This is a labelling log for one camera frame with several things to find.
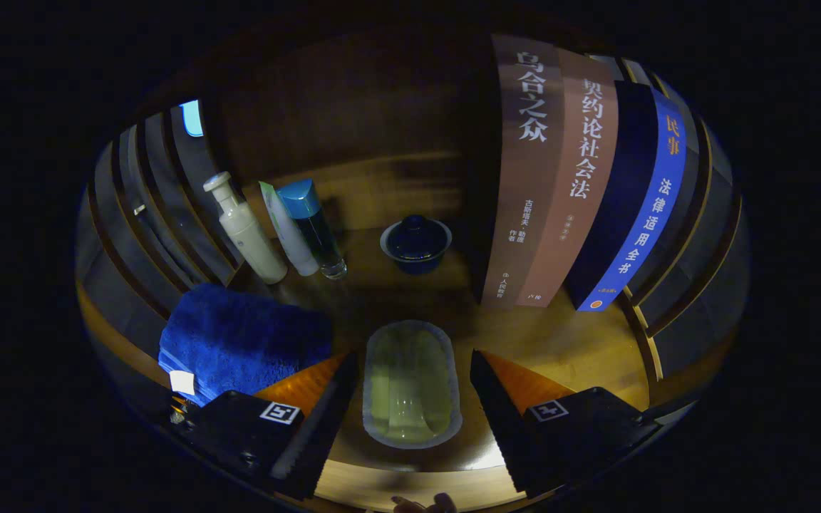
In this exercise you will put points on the folded blue towel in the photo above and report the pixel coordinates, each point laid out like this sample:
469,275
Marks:
239,335

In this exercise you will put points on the dark brown book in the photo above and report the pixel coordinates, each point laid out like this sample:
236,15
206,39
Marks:
524,178

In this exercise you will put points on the wooden countertop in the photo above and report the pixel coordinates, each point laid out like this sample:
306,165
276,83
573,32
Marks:
560,342

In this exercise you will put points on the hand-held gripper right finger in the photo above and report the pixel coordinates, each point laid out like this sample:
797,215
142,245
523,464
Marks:
499,420

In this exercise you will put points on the light brown book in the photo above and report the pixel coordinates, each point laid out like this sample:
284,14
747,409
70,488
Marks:
581,178

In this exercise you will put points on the blue book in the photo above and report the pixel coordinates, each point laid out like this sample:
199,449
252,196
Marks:
646,206

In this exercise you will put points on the blue capped bottle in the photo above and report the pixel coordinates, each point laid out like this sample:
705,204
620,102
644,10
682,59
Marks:
311,214

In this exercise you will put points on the dark blue lidded teacup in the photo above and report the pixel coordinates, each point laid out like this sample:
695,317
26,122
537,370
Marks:
416,246

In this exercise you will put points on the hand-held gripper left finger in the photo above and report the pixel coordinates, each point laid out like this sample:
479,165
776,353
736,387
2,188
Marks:
321,427

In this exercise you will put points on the white and green tube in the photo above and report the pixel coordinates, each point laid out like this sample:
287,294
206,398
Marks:
293,242

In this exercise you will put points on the white pump bottle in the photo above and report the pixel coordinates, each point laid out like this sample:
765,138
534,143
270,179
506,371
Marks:
250,242

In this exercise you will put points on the wooden cabinet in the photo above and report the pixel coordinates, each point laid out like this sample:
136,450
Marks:
353,107

